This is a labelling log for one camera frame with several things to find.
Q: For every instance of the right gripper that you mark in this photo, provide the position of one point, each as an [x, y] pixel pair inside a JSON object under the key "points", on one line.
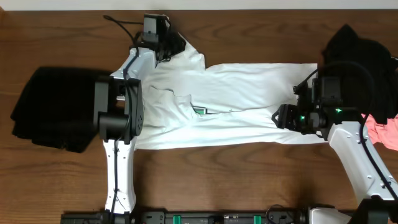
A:
{"points": [[288, 116]]}

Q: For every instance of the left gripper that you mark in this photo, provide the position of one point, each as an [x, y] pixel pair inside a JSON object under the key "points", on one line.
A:
{"points": [[173, 43]]}

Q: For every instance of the white printed t-shirt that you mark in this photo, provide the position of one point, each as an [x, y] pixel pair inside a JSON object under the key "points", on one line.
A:
{"points": [[187, 104]]}

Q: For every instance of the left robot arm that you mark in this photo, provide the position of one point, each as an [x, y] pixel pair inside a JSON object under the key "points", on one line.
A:
{"points": [[119, 112]]}

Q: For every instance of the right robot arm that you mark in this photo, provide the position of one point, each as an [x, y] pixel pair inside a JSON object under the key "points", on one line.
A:
{"points": [[373, 185]]}

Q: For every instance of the black garment right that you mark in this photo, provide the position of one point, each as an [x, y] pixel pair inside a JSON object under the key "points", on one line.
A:
{"points": [[367, 71]]}

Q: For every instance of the pink garment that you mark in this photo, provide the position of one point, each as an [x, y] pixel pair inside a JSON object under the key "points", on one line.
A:
{"points": [[383, 133]]}

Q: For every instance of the black folded garment left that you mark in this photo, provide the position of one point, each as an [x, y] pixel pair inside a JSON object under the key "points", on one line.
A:
{"points": [[55, 108]]}

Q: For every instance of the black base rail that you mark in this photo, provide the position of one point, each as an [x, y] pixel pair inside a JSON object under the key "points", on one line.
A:
{"points": [[275, 214]]}

